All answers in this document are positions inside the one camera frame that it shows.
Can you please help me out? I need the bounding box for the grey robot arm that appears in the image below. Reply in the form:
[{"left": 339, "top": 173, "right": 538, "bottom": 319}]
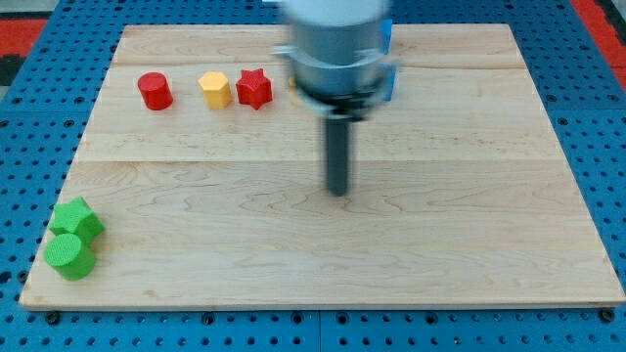
[{"left": 274, "top": 0, "right": 391, "bottom": 120}]

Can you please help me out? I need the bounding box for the yellow block behind arm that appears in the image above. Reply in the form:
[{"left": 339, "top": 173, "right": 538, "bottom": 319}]
[{"left": 288, "top": 77, "right": 300, "bottom": 106}]

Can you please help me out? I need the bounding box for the blue triangle block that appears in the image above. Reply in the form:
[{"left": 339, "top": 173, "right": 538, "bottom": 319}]
[{"left": 381, "top": 65, "right": 397, "bottom": 102}]

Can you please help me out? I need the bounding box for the black cylindrical pointer tool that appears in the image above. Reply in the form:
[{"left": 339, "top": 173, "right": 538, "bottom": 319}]
[{"left": 324, "top": 118, "right": 350, "bottom": 197}]

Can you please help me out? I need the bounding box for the wooden board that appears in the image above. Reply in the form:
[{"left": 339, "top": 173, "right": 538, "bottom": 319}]
[{"left": 20, "top": 24, "right": 625, "bottom": 311}]

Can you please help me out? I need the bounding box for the red star block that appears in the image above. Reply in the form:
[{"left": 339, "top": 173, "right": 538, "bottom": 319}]
[{"left": 236, "top": 68, "right": 273, "bottom": 110}]

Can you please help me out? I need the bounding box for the yellow hexagon block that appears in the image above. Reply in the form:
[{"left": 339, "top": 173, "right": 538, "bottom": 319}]
[{"left": 198, "top": 71, "right": 232, "bottom": 110}]

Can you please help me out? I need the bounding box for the blue cube block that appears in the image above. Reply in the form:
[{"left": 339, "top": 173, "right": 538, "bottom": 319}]
[{"left": 380, "top": 19, "right": 393, "bottom": 55}]

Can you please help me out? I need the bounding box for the red cylinder block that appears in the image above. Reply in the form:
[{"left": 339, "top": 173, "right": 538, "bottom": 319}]
[{"left": 137, "top": 72, "right": 174, "bottom": 110}]

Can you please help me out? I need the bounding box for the green star block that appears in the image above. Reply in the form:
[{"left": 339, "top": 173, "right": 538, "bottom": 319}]
[{"left": 48, "top": 197, "right": 106, "bottom": 246}]

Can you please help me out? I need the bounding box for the green cylinder block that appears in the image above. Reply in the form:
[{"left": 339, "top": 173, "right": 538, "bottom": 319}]
[{"left": 44, "top": 234, "right": 96, "bottom": 281}]

